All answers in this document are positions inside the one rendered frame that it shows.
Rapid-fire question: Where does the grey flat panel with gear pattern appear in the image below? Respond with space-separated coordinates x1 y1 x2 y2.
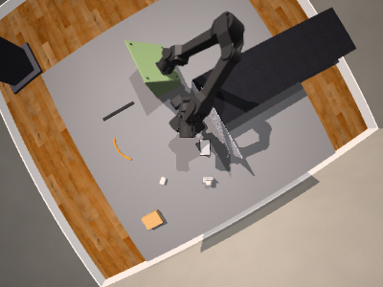
209 108 242 158

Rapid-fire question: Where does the black rectangular cover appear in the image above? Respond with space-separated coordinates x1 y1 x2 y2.
214 8 356 125

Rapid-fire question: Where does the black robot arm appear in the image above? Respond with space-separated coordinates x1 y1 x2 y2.
155 11 244 138

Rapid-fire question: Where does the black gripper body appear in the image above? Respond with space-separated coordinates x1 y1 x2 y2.
170 95 205 134

